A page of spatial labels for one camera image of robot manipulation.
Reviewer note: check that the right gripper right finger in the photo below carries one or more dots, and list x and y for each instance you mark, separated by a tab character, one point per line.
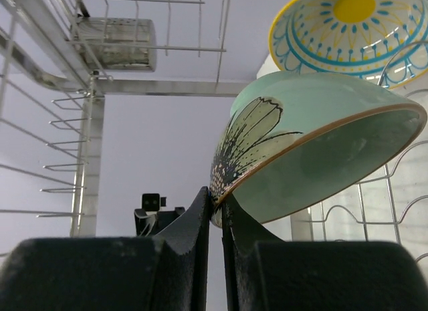
264	272

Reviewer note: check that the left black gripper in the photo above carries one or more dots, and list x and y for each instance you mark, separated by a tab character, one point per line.
152	223

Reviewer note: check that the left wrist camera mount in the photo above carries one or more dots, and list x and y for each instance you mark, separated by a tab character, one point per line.
153	201

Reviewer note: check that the steel wire dish rack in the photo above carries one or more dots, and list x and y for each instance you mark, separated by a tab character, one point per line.
106	136

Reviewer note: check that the yellow blue patterned bowl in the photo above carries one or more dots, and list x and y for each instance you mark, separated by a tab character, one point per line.
382	41

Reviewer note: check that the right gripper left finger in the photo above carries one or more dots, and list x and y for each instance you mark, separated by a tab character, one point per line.
166	271

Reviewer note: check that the steel cutlery holder cup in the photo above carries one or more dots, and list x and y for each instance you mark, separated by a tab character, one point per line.
116	43

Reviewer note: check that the mint green floral bowl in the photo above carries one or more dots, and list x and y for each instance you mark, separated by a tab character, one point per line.
294	140

